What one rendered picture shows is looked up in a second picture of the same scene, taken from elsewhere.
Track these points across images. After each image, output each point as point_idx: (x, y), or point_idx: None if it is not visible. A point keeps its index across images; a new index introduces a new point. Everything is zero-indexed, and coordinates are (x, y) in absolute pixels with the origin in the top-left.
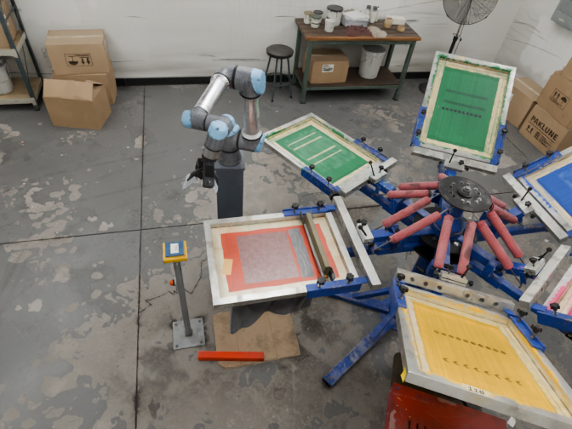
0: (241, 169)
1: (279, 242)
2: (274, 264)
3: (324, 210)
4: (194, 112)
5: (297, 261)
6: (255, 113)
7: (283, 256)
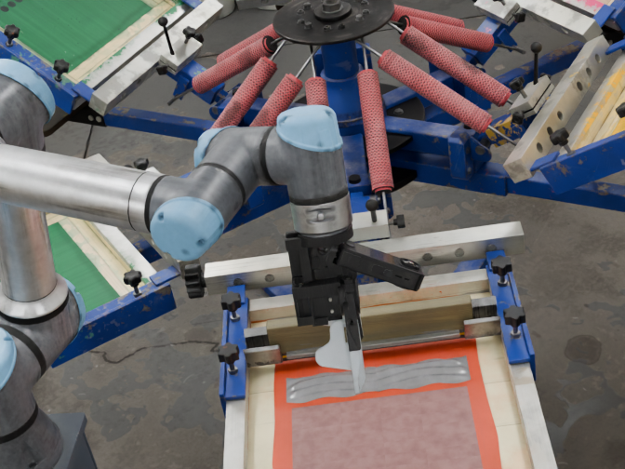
0: (84, 425)
1: (334, 423)
2: (418, 437)
3: (243, 308)
4: (189, 189)
5: (413, 387)
6: None
7: (391, 416)
